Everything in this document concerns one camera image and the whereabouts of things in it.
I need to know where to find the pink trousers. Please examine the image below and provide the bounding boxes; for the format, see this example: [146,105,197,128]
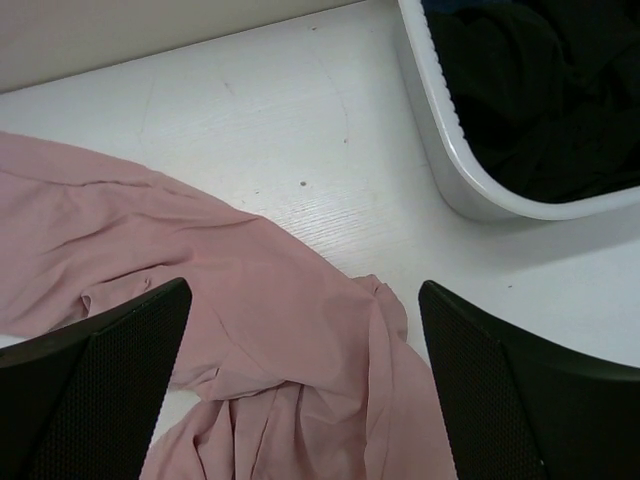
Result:
[1,133,455,479]

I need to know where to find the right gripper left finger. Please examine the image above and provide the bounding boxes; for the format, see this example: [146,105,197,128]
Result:
[1,278,192,479]

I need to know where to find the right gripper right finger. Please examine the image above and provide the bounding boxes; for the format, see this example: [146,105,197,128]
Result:
[419,281,639,479]

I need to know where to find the black garment in basket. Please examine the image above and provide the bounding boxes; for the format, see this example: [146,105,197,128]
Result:
[423,1,639,203]

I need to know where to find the white plastic laundry basket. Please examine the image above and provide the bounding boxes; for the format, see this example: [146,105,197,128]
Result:
[394,1,639,222]

